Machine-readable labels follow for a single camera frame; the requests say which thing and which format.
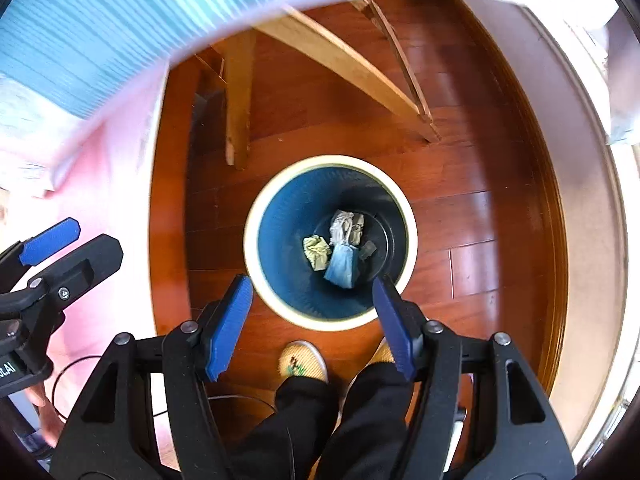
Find light blue tissue pack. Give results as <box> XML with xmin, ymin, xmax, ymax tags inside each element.
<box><xmin>324</xmin><ymin>243</ymin><xmax>360</xmax><ymax>289</ymax></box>

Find yellow paper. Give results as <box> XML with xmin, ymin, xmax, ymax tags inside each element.
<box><xmin>303</xmin><ymin>234</ymin><xmax>332</xmax><ymax>272</ymax></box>

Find white paper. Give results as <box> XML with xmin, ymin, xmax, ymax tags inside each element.
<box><xmin>330</xmin><ymin>210</ymin><xmax>364</xmax><ymax>247</ymax></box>

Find blue trash bin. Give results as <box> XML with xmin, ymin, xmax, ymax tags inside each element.
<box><xmin>243</xmin><ymin>155</ymin><xmax>418</xmax><ymax>333</ymax></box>

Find person's left hand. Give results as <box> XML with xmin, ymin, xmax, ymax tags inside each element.
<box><xmin>25</xmin><ymin>382</ymin><xmax>64</xmax><ymax>448</ymax></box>

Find patterned slipper left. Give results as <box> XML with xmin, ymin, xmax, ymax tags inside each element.
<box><xmin>278</xmin><ymin>340</ymin><xmax>329</xmax><ymax>382</ymax></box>

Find pink blanket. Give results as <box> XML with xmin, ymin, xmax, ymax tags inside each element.
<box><xmin>0</xmin><ymin>64</ymin><xmax>170</xmax><ymax>470</ymax></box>

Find black trouser legs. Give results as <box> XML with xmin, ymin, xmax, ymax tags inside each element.
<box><xmin>229</xmin><ymin>362</ymin><xmax>413</xmax><ymax>479</ymax></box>

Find tree patterned bedsheet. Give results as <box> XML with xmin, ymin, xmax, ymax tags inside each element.
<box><xmin>1</xmin><ymin>0</ymin><xmax>283</xmax><ymax>122</ymax></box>

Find black cable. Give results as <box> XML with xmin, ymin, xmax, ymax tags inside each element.
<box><xmin>49</xmin><ymin>353</ymin><xmax>298</xmax><ymax>480</ymax></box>

